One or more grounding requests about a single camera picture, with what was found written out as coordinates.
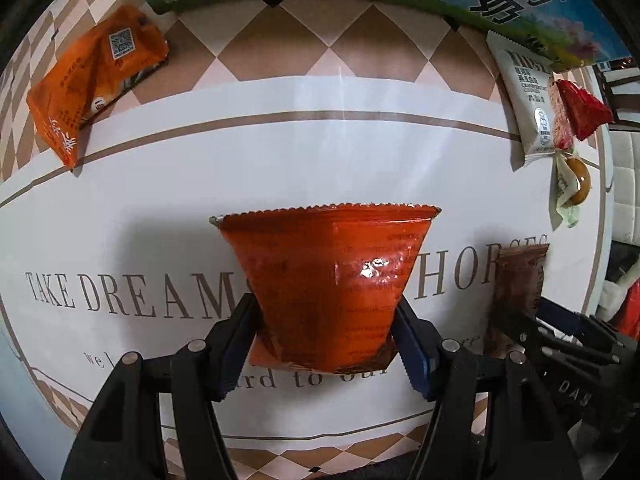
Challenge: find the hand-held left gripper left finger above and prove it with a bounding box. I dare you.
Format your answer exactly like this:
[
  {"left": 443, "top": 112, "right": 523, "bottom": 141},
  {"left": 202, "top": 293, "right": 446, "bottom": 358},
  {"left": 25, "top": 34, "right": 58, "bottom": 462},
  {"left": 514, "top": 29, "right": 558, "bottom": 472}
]
[{"left": 60, "top": 292, "right": 261, "bottom": 480}]

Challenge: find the white cookie packet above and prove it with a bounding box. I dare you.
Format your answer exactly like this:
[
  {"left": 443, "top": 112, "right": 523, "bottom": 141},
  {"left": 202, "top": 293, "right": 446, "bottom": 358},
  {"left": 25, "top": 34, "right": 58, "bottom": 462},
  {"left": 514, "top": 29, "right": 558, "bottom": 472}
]
[{"left": 486, "top": 30, "right": 576, "bottom": 168}]

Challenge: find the white quilted chair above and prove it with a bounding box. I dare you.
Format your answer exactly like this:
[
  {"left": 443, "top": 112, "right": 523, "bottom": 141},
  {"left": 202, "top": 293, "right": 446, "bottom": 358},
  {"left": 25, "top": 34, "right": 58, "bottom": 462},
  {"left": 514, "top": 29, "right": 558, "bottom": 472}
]
[{"left": 607, "top": 130, "right": 640, "bottom": 246}]

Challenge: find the brown snack packet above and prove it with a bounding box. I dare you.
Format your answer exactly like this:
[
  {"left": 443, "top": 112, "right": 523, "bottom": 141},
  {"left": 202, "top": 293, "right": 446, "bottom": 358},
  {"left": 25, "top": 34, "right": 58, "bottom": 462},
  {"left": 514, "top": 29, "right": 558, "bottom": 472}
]
[{"left": 482, "top": 242, "right": 551, "bottom": 356}]

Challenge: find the red triangular snack packet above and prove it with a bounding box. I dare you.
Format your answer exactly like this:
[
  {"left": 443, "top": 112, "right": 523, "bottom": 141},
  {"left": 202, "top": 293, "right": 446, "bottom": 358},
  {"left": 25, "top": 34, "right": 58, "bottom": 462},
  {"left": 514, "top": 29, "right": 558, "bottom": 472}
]
[{"left": 552, "top": 79, "right": 615, "bottom": 142}]

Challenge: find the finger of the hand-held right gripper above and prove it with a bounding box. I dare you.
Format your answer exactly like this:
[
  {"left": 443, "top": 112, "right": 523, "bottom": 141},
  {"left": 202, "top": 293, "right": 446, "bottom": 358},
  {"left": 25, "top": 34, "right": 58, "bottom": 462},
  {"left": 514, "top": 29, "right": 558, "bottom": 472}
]
[
  {"left": 487, "top": 305, "right": 556, "bottom": 361},
  {"left": 535, "top": 299, "right": 628, "bottom": 356}
]

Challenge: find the white glass table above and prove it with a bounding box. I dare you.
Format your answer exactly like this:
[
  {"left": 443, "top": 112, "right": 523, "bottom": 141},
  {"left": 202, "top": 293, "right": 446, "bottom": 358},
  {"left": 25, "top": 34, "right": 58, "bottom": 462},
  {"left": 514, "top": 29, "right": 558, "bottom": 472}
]
[{"left": 0, "top": 330, "right": 81, "bottom": 441}]

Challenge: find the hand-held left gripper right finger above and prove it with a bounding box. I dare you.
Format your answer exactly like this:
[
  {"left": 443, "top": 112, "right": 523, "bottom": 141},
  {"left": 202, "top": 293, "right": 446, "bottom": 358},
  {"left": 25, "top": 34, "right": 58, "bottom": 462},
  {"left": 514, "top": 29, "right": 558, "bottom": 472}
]
[{"left": 392, "top": 300, "right": 583, "bottom": 480}]

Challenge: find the clear bun packet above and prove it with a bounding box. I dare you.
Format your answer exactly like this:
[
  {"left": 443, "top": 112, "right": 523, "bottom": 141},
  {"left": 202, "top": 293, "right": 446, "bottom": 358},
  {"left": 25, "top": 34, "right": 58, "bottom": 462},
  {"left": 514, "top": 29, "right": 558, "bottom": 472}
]
[{"left": 552, "top": 147, "right": 593, "bottom": 228}]

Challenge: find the orange snack packet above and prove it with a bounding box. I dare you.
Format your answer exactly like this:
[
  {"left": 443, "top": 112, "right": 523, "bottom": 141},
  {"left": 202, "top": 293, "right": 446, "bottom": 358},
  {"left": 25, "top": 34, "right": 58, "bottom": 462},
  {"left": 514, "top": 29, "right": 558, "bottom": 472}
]
[{"left": 25, "top": 4, "right": 170, "bottom": 170}]

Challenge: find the checkered tablecloth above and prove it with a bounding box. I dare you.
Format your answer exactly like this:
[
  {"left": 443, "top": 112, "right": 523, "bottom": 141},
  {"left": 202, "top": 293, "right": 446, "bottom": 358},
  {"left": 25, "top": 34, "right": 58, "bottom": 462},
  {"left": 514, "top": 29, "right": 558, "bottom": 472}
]
[{"left": 0, "top": 0, "right": 611, "bottom": 480}]

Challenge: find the orange-red foil snack packet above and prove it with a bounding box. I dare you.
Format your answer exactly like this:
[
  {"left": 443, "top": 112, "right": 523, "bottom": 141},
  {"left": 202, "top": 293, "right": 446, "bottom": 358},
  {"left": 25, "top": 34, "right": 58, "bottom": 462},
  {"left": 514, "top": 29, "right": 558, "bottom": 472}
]
[{"left": 209, "top": 202, "right": 443, "bottom": 375}]

